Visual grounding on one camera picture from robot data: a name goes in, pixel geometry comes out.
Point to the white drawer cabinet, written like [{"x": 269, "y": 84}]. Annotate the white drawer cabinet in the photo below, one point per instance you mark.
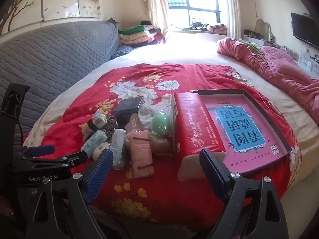
[{"x": 309, "y": 64}]

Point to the small black box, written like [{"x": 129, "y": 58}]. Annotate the small black box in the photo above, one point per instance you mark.
[{"x": 128, "y": 109}]

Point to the dark clothes on sill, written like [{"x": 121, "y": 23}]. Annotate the dark clothes on sill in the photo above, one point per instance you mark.
[{"x": 197, "y": 25}]

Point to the floral wall painting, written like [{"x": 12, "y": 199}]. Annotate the floral wall painting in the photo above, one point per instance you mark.
[{"x": 62, "y": 0}]

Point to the patterned folded blanket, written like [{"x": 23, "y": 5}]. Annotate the patterned folded blanket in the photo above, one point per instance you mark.
[{"x": 217, "y": 28}]

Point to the red floral blanket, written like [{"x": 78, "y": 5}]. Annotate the red floral blanket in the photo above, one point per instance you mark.
[{"x": 149, "y": 191}]

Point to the snack packet with black band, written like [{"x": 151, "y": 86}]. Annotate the snack packet with black band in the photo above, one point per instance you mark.
[{"x": 96, "y": 120}]

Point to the pink cloth pack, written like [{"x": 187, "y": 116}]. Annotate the pink cloth pack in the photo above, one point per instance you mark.
[{"x": 140, "y": 154}]

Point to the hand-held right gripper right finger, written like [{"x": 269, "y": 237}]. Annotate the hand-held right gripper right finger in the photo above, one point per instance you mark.
[{"x": 213, "y": 171}]

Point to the dresser table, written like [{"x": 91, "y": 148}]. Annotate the dresser table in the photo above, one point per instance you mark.
[{"x": 251, "y": 35}]

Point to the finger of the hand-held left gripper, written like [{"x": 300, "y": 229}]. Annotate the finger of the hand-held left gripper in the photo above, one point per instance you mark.
[
  {"x": 42, "y": 150},
  {"x": 74, "y": 159}
]

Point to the white floral scrunchie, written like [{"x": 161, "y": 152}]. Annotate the white floral scrunchie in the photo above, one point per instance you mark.
[{"x": 147, "y": 115}]

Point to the grey quilted headboard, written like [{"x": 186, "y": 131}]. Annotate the grey quilted headboard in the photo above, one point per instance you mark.
[{"x": 49, "y": 59}]

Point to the bed with cream sheet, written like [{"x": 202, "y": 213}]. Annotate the bed with cream sheet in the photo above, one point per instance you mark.
[{"x": 189, "y": 52}]

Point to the pink quilt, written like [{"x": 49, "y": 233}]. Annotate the pink quilt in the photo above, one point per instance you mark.
[{"x": 281, "y": 74}]

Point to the dark patterned pillow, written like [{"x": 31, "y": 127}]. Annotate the dark patterned pillow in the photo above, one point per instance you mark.
[{"x": 122, "y": 51}]

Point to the leopard print scrunchie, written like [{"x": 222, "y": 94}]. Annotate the leopard print scrunchie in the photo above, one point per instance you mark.
[{"x": 111, "y": 125}]

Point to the barred window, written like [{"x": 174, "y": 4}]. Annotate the barred window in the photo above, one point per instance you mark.
[{"x": 192, "y": 0}]

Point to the green folded blanket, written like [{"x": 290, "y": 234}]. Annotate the green folded blanket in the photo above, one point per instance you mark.
[{"x": 132, "y": 29}]

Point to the black television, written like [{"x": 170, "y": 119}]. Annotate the black television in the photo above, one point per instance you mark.
[{"x": 305, "y": 29}]

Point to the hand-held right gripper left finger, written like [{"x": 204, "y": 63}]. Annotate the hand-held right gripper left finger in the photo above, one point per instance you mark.
[{"x": 99, "y": 171}]

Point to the red folded blanket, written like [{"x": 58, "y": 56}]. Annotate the red folded blanket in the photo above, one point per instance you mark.
[{"x": 155, "y": 37}]

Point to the dresser mirror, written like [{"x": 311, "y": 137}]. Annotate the dresser mirror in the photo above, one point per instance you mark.
[{"x": 261, "y": 28}]

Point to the clear plastic bag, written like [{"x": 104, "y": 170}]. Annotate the clear plastic bag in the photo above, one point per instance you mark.
[{"x": 160, "y": 145}]

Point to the cream curtain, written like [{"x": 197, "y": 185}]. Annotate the cream curtain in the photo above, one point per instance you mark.
[
  {"x": 233, "y": 7},
  {"x": 157, "y": 5}
]

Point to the pink book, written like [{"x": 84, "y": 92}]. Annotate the pink book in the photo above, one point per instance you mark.
[{"x": 249, "y": 129}]

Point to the green makeup sponge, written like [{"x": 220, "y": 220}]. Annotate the green makeup sponge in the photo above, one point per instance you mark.
[{"x": 162, "y": 124}]

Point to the white tissue packet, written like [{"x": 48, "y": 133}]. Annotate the white tissue packet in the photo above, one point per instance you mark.
[{"x": 118, "y": 147}]

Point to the red tissue pack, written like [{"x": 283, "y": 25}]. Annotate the red tissue pack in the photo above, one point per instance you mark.
[{"x": 192, "y": 129}]

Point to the teal tissue packet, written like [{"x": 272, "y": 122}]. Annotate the teal tissue packet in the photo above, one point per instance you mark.
[{"x": 93, "y": 140}]

